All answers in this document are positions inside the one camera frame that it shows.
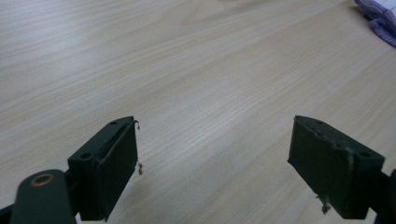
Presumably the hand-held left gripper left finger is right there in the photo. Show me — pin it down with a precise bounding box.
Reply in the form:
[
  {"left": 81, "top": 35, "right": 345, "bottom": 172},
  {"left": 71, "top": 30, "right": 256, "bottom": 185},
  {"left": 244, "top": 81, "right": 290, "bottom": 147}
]
[{"left": 67, "top": 116, "right": 139, "bottom": 222}]

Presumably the white cloth with purple edge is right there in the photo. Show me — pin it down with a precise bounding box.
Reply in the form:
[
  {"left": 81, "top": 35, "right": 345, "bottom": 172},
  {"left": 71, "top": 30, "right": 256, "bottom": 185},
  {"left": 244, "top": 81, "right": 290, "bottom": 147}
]
[{"left": 353, "top": 0, "right": 396, "bottom": 49}]

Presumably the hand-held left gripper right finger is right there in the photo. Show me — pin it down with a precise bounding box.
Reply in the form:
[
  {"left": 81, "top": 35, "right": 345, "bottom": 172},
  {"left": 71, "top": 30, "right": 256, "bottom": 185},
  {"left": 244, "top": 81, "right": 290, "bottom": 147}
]
[{"left": 287, "top": 115, "right": 386, "bottom": 220}]

